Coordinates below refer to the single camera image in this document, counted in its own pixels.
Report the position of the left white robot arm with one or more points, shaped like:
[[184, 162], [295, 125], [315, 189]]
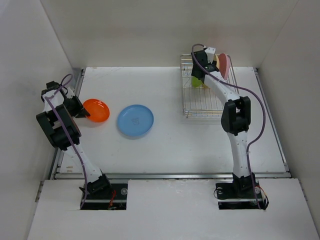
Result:
[[57, 122]]

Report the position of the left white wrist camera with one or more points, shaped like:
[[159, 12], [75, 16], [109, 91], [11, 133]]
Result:
[[68, 91]]

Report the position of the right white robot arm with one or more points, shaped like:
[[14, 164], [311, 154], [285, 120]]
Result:
[[236, 115]]

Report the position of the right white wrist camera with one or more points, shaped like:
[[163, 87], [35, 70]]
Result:
[[210, 53]]

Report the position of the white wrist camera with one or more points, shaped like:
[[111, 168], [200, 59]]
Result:
[[210, 53], [68, 91]]

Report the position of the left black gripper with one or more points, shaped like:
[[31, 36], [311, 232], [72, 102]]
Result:
[[82, 112]]

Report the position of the aluminium table rail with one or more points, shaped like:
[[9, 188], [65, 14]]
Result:
[[174, 148]]

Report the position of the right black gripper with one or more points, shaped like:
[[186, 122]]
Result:
[[213, 62]]

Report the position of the green plastic plate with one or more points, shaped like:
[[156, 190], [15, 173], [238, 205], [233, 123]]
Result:
[[196, 82]]

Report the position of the metal wire dish rack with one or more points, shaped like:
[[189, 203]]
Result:
[[199, 102]]

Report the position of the orange plastic plate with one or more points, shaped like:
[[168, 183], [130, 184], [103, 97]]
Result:
[[98, 111]]

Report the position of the blue plastic plate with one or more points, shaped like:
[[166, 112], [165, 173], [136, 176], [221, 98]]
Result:
[[135, 121]]

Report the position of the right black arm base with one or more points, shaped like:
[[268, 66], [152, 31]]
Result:
[[230, 196]]

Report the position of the pink plastic plate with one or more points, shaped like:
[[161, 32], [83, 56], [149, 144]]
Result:
[[224, 65]]

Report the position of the yellow plastic plate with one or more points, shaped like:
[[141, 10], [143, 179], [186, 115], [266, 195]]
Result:
[[217, 66]]

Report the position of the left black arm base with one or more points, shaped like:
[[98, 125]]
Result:
[[114, 199]]

